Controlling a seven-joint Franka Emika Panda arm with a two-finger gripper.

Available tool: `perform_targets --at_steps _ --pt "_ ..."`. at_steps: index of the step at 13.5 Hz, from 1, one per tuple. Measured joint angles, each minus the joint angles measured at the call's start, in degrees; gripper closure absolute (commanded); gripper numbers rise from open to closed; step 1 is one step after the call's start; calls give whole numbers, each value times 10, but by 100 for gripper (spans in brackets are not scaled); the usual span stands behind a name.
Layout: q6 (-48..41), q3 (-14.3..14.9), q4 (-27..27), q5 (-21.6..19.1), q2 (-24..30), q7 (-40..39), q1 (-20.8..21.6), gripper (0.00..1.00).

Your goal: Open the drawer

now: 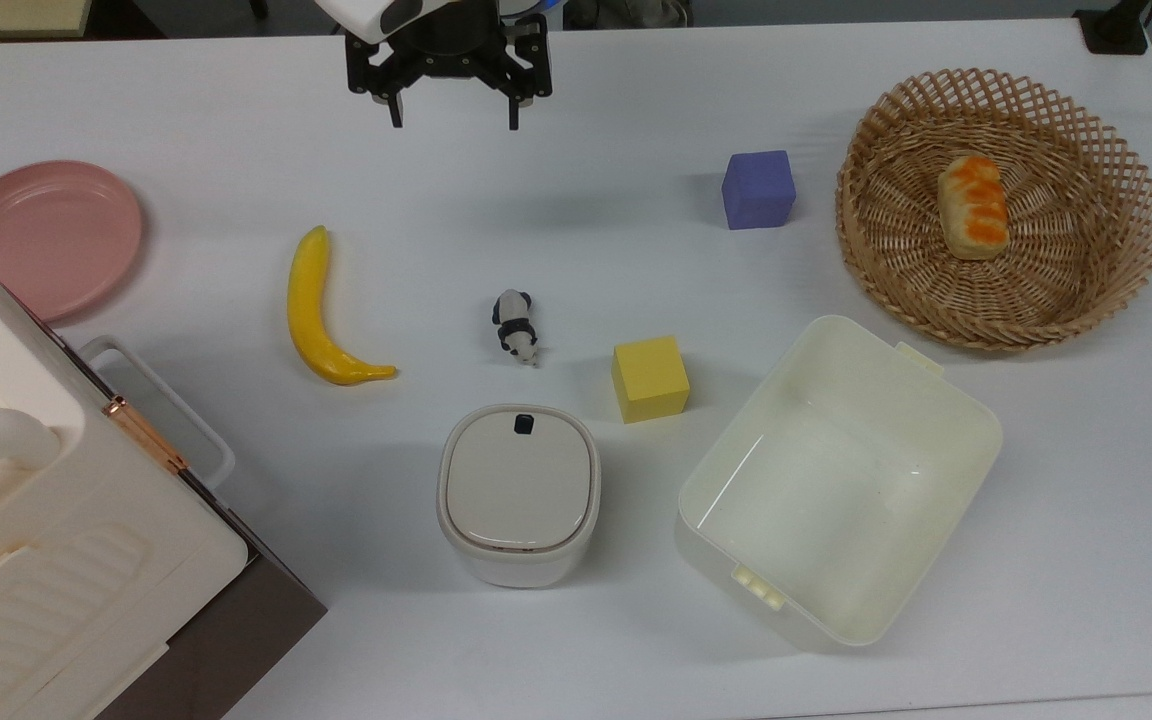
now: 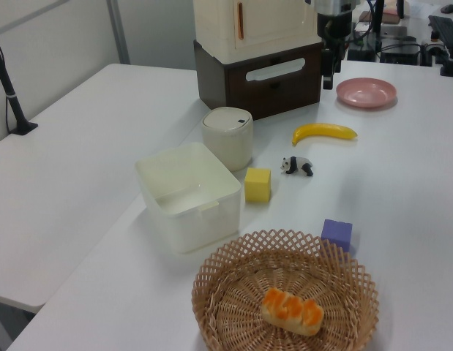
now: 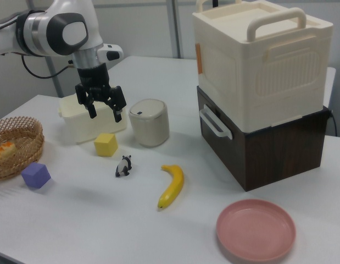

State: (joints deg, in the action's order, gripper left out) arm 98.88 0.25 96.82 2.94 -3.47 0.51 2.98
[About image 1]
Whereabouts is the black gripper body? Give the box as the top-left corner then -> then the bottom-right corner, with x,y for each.
344,0 -> 553,106

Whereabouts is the cream plastic open bin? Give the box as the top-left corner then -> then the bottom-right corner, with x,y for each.
675,314 -> 1004,652

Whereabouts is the small panda figurine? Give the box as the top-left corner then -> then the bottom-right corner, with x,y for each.
492,289 -> 542,368

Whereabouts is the yellow toy banana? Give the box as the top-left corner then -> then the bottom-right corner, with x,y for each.
286,225 -> 399,387

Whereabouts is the purple foam cube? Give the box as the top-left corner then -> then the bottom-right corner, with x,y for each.
721,150 -> 798,232

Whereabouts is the yellow foam cube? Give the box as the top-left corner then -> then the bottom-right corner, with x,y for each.
611,335 -> 692,425

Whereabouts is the pink plastic plate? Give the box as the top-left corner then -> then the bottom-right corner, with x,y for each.
0,160 -> 145,323

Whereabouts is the small white lidded trash can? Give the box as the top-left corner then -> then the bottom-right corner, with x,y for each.
436,403 -> 602,589

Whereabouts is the beige board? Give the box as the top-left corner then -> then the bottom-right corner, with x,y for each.
0,0 -> 94,41

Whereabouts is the rose gold box latch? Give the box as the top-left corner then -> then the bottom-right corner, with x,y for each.
103,396 -> 189,475

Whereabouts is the toy bread loaf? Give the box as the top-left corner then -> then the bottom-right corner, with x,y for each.
937,153 -> 1010,261

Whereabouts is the woven wicker basket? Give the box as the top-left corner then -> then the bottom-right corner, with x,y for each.
834,67 -> 1152,352

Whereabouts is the black corner table clamp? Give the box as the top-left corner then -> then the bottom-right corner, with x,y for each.
1074,0 -> 1152,56

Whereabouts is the cream storage box with handle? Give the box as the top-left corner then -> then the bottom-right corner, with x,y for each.
0,228 -> 250,720

